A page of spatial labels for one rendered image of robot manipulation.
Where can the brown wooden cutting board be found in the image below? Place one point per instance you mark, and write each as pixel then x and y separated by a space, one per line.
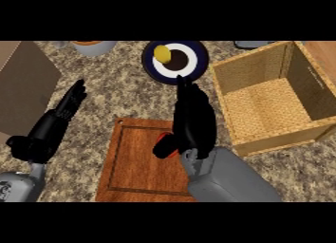
pixel 141 164

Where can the red tomato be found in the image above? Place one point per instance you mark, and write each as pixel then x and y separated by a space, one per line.
pixel 163 136

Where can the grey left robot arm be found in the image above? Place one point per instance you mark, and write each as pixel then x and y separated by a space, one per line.
pixel 18 186

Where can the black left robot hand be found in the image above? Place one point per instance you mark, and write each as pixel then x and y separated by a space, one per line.
pixel 49 129

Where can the square wicker basket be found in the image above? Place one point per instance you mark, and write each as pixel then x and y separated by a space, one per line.
pixel 278 98

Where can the dark blue and white plate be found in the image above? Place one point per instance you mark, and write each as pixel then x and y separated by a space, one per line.
pixel 176 62

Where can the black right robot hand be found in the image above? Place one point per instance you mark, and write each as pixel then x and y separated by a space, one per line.
pixel 194 120

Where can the dark grey object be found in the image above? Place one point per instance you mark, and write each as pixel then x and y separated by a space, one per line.
pixel 253 44

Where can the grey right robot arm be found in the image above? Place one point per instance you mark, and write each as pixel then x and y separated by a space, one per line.
pixel 229 178

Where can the brown flat panel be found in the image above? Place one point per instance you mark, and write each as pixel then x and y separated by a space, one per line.
pixel 18 91

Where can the grey pot with orange contents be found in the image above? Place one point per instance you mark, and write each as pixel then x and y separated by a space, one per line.
pixel 95 46

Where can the yellow lemon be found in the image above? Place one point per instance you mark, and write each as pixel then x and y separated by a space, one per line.
pixel 163 54

